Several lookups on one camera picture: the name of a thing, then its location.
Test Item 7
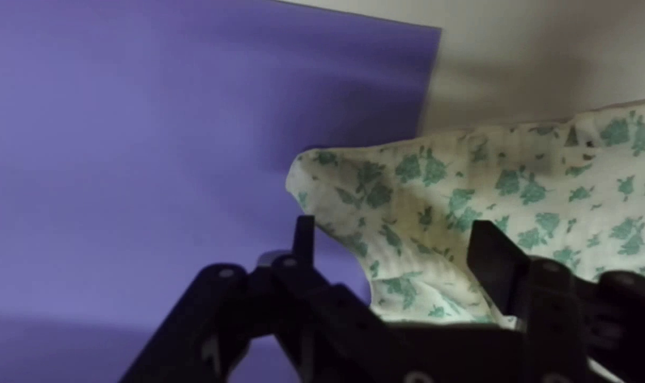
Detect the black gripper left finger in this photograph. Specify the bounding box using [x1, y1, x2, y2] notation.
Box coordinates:
[119, 214, 410, 383]

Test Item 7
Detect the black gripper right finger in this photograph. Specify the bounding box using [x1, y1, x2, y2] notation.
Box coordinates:
[465, 217, 645, 383]

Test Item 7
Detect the white green floral cloth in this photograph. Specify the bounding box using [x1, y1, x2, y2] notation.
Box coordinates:
[284, 96, 645, 331]

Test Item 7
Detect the purple paper sheet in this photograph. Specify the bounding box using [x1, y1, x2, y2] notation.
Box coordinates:
[0, 0, 446, 383]

